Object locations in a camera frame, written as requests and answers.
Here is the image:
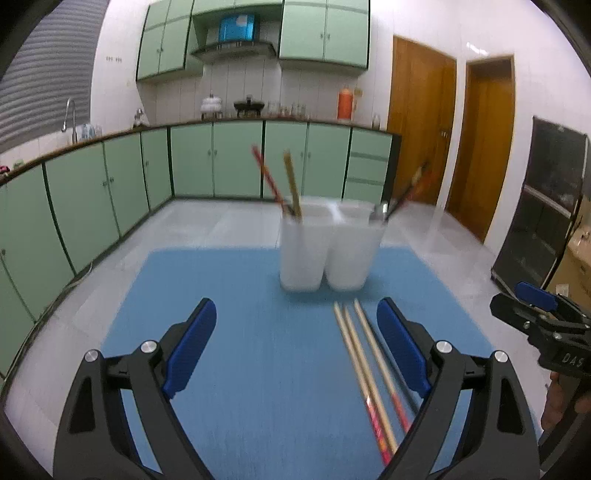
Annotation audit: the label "range hood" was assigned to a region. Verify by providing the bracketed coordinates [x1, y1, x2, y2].
[191, 40, 276, 64]

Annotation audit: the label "black wok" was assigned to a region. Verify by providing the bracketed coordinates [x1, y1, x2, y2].
[233, 95, 266, 118]

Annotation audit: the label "cardboard box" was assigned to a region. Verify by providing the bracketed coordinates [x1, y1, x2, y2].
[549, 226, 590, 310]

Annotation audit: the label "metal kettle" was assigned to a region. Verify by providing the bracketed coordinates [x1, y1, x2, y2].
[132, 108, 146, 129]

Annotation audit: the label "blue table mat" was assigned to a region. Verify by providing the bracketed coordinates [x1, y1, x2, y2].
[101, 247, 493, 479]

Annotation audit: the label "blue box on hood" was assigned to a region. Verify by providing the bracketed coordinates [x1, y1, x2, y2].
[218, 14, 257, 42]

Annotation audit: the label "green upper kitchen cabinets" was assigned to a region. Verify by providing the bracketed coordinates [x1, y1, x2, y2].
[135, 1, 370, 83]

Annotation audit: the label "left wooden door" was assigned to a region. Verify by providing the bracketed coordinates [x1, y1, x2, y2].
[387, 36, 457, 205]

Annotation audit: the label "right human hand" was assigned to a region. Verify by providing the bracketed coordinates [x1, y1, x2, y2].
[541, 372, 591, 431]

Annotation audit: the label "black glass display cabinet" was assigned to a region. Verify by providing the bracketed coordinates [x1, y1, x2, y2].
[491, 117, 590, 293]

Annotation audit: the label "chrome sink faucet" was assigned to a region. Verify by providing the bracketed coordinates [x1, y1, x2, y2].
[61, 97, 78, 145]

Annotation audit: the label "wooden door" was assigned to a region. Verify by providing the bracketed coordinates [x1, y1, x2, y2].
[387, 36, 457, 205]
[446, 56, 516, 241]

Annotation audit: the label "right white plastic cup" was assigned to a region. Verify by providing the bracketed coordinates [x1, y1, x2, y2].
[325, 200, 386, 291]

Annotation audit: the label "orange thermos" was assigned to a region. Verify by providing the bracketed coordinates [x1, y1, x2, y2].
[337, 86, 356, 121]

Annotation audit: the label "white cooking pot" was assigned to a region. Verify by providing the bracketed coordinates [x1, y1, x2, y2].
[199, 94, 223, 120]

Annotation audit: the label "small glass jar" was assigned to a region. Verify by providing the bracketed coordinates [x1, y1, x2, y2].
[372, 114, 381, 130]

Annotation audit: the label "green kitchen cabinets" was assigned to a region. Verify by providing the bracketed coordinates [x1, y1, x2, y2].
[1, 119, 402, 374]
[135, 1, 370, 83]

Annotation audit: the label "white plastic cup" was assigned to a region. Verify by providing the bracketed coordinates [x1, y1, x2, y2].
[280, 198, 337, 292]
[325, 200, 386, 291]

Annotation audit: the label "bamboo chopstick red handle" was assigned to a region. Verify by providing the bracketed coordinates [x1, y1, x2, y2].
[332, 302, 392, 466]
[252, 145, 291, 215]
[353, 299, 411, 433]
[344, 308, 398, 455]

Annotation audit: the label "green lower kitchen cabinets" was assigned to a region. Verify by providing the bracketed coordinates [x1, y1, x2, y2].
[1, 119, 402, 374]

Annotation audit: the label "right wooden door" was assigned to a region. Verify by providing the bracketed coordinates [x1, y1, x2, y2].
[446, 56, 516, 241]

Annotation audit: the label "grey window blind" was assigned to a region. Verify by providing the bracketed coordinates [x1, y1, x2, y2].
[1, 1, 109, 151]

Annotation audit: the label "black chopstick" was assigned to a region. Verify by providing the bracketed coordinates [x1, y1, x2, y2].
[370, 324, 420, 415]
[383, 162, 429, 223]

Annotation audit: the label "left white plastic cup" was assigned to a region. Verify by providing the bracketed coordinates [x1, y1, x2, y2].
[280, 198, 337, 292]

